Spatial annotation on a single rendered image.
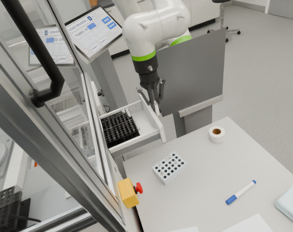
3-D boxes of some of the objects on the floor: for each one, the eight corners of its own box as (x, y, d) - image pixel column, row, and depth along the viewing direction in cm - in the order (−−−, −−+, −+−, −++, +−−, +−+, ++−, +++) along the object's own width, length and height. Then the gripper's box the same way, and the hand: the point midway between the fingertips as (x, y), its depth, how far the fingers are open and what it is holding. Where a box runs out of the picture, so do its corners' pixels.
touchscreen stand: (157, 116, 223) (135, 25, 156) (139, 145, 196) (103, 51, 129) (123, 109, 246) (91, 28, 179) (102, 135, 220) (55, 50, 153)
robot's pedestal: (201, 142, 182) (198, 73, 132) (220, 167, 160) (226, 95, 110) (172, 155, 179) (158, 89, 129) (188, 182, 156) (178, 114, 107)
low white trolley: (221, 187, 148) (227, 116, 98) (294, 287, 102) (376, 248, 52) (152, 220, 141) (122, 161, 91) (197, 344, 95) (184, 362, 45)
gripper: (134, 78, 71) (147, 124, 87) (166, 66, 73) (173, 113, 88) (129, 70, 77) (142, 114, 92) (158, 59, 78) (166, 104, 94)
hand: (156, 108), depth 88 cm, fingers closed, pressing on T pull
